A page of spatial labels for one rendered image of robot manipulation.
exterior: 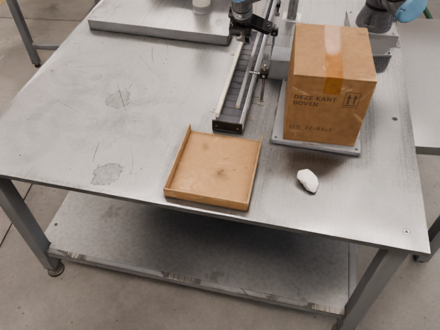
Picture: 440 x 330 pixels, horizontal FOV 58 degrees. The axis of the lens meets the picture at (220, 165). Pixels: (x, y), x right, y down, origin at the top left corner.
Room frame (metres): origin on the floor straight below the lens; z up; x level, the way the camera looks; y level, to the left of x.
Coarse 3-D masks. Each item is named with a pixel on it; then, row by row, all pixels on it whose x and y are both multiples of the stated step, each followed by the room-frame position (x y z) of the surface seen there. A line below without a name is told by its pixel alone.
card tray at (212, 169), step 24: (192, 144) 0.96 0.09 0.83; (216, 144) 0.96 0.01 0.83; (240, 144) 0.96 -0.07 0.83; (192, 168) 0.85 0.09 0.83; (216, 168) 0.85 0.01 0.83; (240, 168) 0.85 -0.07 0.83; (168, 192) 0.74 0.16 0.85; (192, 192) 0.72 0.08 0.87; (216, 192) 0.75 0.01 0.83; (240, 192) 0.75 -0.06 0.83
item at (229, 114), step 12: (252, 36) 1.58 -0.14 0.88; (252, 48) 1.48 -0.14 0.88; (240, 60) 1.39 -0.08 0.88; (240, 72) 1.31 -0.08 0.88; (240, 84) 1.23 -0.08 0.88; (228, 96) 1.16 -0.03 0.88; (228, 108) 1.10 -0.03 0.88; (240, 108) 1.10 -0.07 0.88; (216, 120) 1.03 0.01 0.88; (228, 120) 1.03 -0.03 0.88
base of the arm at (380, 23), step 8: (368, 8) 1.57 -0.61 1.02; (376, 8) 1.54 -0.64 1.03; (360, 16) 1.58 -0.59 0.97; (368, 16) 1.55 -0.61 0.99; (376, 16) 1.53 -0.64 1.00; (384, 16) 1.53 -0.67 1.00; (392, 16) 1.56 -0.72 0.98; (360, 24) 1.56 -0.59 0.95; (368, 24) 1.54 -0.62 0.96; (376, 24) 1.52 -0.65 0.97; (384, 24) 1.52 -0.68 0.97; (376, 32) 1.51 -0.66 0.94; (384, 32) 1.52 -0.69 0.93
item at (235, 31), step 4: (232, 16) 1.35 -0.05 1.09; (232, 20) 1.37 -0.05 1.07; (236, 20) 1.34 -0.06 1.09; (240, 20) 1.33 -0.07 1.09; (244, 20) 1.33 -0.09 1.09; (248, 20) 1.34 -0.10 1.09; (232, 24) 1.39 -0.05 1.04; (236, 24) 1.38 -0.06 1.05; (240, 24) 1.38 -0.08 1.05; (232, 28) 1.37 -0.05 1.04; (236, 28) 1.37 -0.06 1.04; (240, 28) 1.36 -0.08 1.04; (244, 28) 1.36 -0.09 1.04; (248, 28) 1.36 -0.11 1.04; (232, 32) 1.39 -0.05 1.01; (236, 32) 1.38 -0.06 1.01; (240, 32) 1.37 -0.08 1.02; (244, 32) 1.37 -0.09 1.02; (248, 32) 1.36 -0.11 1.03; (236, 36) 1.39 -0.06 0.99
